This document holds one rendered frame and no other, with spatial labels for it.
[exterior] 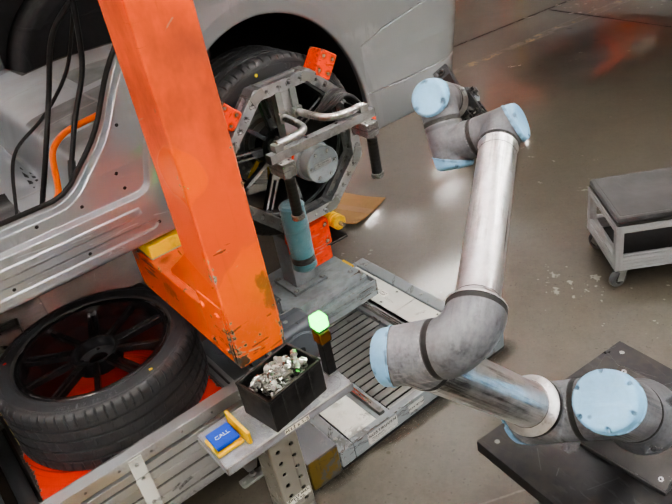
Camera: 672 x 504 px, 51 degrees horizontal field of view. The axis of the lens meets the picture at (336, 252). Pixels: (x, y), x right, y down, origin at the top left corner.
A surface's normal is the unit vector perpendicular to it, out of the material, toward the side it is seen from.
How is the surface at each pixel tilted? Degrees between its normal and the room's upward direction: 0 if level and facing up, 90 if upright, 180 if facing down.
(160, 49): 90
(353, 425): 0
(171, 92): 90
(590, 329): 0
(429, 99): 58
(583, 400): 40
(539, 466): 0
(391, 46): 90
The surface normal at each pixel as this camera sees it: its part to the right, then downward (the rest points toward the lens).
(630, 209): -0.17, -0.83
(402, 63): 0.61, 0.33
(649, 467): -0.64, -0.31
